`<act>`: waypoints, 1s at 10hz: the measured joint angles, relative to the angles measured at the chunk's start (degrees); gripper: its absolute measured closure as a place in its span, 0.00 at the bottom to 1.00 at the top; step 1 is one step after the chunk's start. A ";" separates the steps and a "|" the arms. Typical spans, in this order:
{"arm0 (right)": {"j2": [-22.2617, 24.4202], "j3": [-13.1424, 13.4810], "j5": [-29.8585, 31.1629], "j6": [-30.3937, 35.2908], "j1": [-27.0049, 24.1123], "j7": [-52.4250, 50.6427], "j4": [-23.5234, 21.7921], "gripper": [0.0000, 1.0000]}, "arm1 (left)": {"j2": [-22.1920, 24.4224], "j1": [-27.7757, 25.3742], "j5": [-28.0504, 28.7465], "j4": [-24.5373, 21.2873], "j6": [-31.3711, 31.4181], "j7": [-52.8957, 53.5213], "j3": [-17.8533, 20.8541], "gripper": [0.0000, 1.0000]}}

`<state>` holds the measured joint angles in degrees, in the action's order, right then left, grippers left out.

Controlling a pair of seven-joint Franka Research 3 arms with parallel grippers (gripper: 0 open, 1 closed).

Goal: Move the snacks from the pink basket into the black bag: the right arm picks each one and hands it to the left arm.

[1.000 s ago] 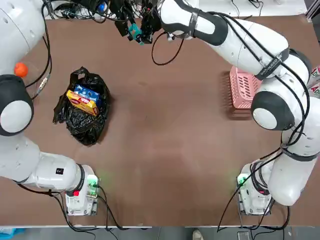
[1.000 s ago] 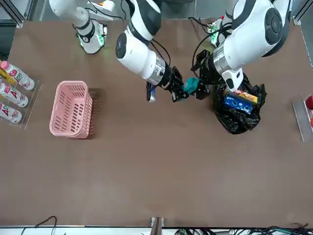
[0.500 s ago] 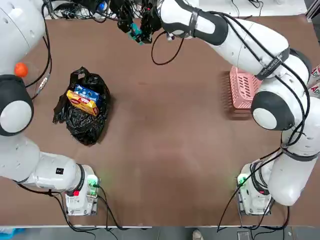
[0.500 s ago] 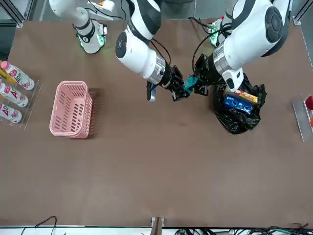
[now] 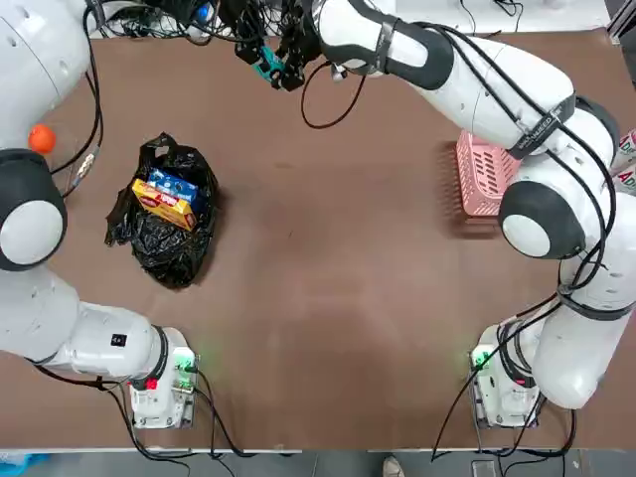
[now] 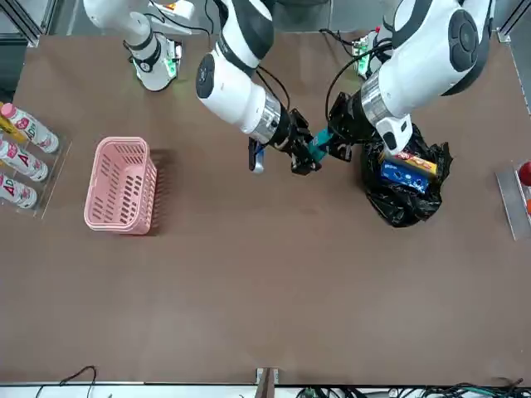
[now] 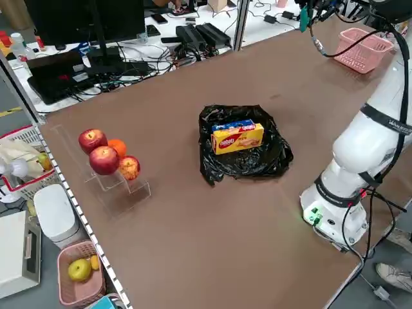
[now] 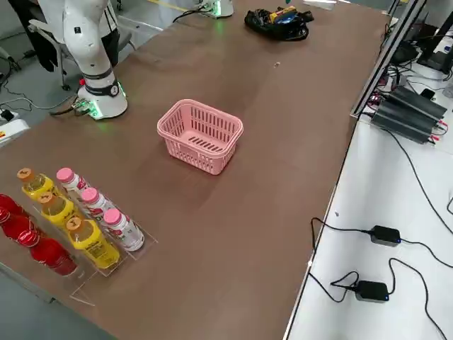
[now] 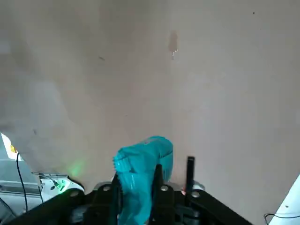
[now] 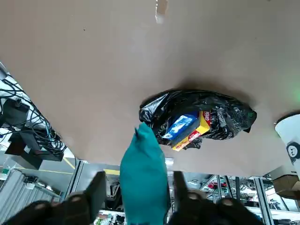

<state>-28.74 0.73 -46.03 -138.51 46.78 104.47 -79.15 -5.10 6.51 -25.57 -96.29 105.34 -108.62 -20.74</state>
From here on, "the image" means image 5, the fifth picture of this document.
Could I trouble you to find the orange fruit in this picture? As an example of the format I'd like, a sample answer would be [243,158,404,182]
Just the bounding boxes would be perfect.
[28,123,57,154]

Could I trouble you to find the teal snack packet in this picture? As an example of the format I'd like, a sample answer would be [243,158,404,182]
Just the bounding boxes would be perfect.
[251,46,288,81]

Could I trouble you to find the thin black cable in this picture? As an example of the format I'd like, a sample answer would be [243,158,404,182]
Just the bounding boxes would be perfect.
[459,0,503,36]

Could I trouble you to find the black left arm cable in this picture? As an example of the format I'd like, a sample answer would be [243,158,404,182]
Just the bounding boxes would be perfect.
[49,0,106,200]

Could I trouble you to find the black right base cable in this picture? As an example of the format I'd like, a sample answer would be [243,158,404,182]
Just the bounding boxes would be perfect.
[429,377,577,461]

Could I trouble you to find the teal object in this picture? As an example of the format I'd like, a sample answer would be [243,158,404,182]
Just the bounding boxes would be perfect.
[0,450,31,477]

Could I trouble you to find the yellow wafer box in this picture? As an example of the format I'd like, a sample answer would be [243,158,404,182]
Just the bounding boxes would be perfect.
[131,178,198,233]

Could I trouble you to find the black left base cable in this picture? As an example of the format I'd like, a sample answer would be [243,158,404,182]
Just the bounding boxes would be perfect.
[98,367,299,458]

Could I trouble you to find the aluminium frame post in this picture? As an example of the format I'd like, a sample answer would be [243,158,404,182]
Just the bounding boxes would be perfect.
[605,0,636,47]

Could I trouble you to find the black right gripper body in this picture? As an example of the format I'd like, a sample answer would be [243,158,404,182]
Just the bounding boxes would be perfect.
[282,0,324,61]

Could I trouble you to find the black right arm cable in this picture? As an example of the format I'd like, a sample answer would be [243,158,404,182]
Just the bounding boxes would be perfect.
[300,22,620,394]

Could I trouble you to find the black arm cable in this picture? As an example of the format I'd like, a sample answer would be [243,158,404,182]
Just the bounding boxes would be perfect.
[300,22,620,394]
[49,0,106,200]

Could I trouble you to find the tangled black cables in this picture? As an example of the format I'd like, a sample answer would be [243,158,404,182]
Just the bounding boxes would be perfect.
[93,0,319,47]

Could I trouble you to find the white desk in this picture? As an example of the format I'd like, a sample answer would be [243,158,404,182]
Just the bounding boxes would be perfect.
[93,0,612,39]

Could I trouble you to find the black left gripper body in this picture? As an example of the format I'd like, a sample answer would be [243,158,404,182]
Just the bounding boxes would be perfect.
[221,0,264,36]

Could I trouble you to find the black plastic bag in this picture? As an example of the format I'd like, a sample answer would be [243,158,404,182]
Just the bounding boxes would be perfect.
[103,132,220,290]

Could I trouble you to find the black base cable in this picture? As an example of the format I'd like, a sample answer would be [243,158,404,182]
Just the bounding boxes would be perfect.
[429,377,577,461]
[98,367,299,458]

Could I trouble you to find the blue cookie box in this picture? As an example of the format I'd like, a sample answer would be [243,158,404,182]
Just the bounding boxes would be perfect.
[147,167,206,220]

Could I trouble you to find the pink slotted plastic basket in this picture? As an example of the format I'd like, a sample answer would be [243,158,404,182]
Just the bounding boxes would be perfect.
[455,129,523,218]

